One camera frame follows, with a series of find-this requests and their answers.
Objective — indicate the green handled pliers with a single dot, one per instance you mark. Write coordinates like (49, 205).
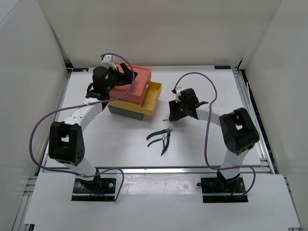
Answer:
(161, 132)

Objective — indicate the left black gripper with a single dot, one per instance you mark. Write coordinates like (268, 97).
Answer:
(124, 80)

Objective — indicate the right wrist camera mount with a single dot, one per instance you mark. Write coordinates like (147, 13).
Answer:
(177, 92)

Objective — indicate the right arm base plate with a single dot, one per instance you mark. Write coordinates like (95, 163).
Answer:
(219, 190)

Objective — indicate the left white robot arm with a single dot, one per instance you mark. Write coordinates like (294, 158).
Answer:
(66, 144)

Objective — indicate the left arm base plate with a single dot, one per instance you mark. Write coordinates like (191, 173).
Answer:
(98, 190)

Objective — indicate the red drawer box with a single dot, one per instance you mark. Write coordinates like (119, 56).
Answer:
(139, 87)

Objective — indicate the yellow drawer box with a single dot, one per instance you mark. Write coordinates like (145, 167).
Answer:
(148, 105)

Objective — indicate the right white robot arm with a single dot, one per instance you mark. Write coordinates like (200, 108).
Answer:
(238, 131)

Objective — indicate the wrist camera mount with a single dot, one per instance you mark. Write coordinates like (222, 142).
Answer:
(177, 92)
(108, 62)

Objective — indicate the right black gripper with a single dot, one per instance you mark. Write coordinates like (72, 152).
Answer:
(173, 107)

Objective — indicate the green drawer box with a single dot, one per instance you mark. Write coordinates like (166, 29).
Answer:
(130, 114)

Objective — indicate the green handled cutters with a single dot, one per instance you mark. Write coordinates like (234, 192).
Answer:
(165, 139)

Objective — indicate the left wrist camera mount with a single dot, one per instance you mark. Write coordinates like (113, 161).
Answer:
(108, 62)

